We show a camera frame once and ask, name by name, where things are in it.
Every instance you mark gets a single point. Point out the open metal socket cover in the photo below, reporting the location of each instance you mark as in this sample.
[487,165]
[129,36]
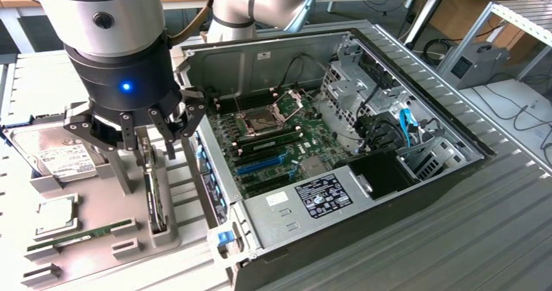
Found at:
[287,105]

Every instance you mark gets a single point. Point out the black power supply label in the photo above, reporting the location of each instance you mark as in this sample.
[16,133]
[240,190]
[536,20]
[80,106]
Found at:
[323,195]

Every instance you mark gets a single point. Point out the black RAM slot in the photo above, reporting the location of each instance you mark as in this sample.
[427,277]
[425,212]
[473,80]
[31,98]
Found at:
[245,101]
[244,97]
[269,135]

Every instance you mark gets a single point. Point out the green loose RAM stick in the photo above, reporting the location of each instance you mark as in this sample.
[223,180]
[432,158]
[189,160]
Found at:
[92,232]

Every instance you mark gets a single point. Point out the silver hard disk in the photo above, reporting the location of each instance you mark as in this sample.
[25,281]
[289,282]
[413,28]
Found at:
[60,161]

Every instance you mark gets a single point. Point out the aluminium slat table frame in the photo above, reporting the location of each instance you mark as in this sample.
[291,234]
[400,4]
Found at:
[524,19]

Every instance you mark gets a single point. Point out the black slanted stand pole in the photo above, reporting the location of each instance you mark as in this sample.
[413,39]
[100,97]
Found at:
[431,13]

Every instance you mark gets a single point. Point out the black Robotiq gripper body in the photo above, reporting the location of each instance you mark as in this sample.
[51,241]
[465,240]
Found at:
[124,74]

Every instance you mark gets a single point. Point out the black case label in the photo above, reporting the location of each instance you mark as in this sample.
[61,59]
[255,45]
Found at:
[213,197]

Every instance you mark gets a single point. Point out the white case wall sticker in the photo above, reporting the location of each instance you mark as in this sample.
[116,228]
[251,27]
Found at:
[264,55]

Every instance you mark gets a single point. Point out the green Dell motherboard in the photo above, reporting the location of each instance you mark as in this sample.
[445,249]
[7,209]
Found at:
[311,132]

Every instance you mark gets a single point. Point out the grey vented machine box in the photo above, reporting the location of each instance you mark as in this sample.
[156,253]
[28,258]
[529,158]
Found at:
[479,66]

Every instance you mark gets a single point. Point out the CPU socket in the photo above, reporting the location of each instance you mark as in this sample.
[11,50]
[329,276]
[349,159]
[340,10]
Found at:
[259,123]

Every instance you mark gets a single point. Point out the blue case latch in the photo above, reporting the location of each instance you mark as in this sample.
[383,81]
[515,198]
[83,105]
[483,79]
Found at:
[224,238]

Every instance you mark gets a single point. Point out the thin metal locking lever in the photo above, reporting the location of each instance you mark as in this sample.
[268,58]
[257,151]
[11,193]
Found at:
[237,103]

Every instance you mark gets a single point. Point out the silver CPU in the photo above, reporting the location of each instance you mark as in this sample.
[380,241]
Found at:
[53,215]

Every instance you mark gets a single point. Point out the graphics card with black fan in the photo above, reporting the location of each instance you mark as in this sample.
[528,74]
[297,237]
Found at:
[152,190]

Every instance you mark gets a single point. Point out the silver power supply unit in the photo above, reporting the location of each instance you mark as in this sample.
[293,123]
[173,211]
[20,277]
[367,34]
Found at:
[276,226]

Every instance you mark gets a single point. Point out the blue plastic disk carrier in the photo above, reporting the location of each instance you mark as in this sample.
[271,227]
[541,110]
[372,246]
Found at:
[4,135]

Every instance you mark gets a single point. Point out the grey printed parts rack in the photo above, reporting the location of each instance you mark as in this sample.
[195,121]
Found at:
[99,213]

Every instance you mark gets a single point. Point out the open black PC case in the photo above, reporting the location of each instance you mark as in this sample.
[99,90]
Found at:
[336,229]

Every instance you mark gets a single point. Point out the long black expansion slot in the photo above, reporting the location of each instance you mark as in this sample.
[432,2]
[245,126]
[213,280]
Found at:
[271,187]
[267,178]
[259,155]

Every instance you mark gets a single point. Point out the silver perforated drive cage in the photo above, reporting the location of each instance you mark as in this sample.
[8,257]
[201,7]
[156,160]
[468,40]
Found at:
[340,129]

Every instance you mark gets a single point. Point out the installed RAM stick with label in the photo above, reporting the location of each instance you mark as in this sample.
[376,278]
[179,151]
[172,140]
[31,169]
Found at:
[267,146]

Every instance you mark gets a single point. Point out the white power supply sticker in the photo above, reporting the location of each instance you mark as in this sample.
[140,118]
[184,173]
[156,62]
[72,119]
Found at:
[276,198]

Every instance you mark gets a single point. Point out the silver chipset heat sink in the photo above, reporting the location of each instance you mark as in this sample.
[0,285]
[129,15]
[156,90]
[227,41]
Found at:
[313,167]

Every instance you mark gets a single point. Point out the silver disk bay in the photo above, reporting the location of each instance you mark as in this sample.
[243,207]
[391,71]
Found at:
[435,155]

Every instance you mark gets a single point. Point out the blue expansion slot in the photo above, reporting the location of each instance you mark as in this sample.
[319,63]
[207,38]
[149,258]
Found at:
[263,165]

